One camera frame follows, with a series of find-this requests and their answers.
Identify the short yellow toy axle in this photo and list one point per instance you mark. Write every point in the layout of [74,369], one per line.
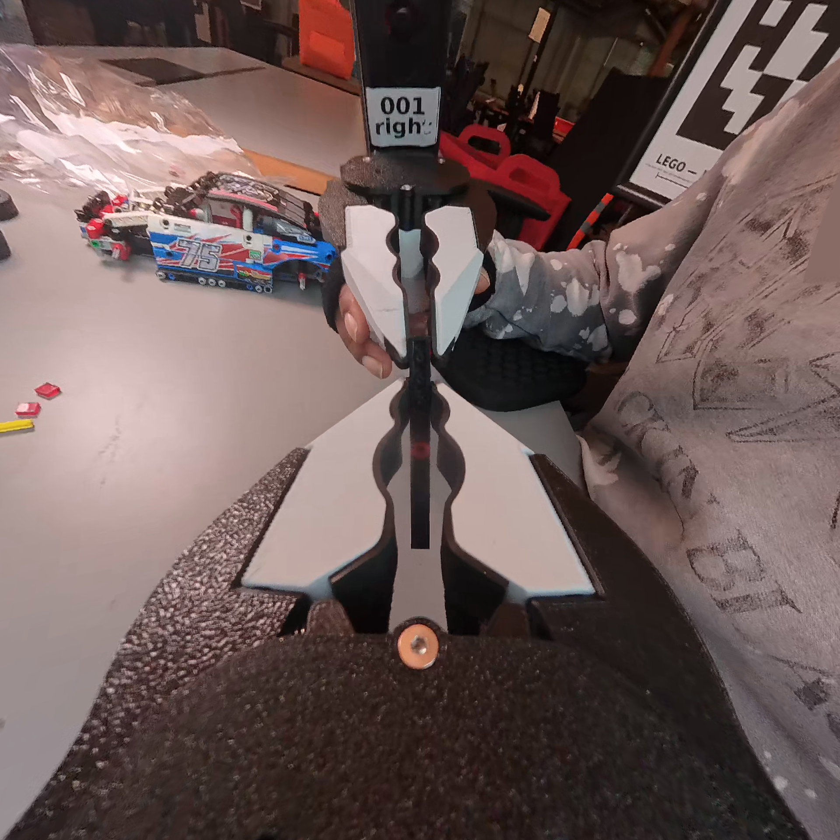
[16,426]

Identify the red square toy tile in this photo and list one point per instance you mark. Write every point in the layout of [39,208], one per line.
[27,409]
[47,390]

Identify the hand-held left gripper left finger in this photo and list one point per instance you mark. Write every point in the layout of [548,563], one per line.
[315,518]

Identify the orange plastic crate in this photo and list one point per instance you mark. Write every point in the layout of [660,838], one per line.
[328,33]

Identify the person's right hand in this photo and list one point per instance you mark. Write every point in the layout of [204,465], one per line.
[358,334]

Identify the black toy brick beam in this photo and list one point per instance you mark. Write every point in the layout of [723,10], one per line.
[420,394]

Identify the person's right forearm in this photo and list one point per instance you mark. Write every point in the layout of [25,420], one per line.
[558,295]

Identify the blue and white toy car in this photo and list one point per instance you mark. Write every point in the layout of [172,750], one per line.
[197,253]

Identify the black flat mat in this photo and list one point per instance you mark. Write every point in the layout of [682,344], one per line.
[177,69]

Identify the red plastic carrying case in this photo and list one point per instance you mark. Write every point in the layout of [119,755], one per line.
[535,197]
[482,148]

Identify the black textured chair seat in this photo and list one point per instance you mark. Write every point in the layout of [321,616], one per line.
[518,374]

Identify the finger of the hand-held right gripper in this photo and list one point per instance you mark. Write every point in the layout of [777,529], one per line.
[366,269]
[457,275]

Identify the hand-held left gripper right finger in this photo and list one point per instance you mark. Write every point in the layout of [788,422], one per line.
[518,518]

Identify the person's grey patterned hoodie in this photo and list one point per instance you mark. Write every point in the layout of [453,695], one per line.
[754,459]

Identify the grey desk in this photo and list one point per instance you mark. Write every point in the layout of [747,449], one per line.
[164,492]

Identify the white fiducial marker board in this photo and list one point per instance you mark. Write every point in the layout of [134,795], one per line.
[695,131]

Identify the clear plastic bag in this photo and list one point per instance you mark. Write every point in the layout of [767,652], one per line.
[98,124]

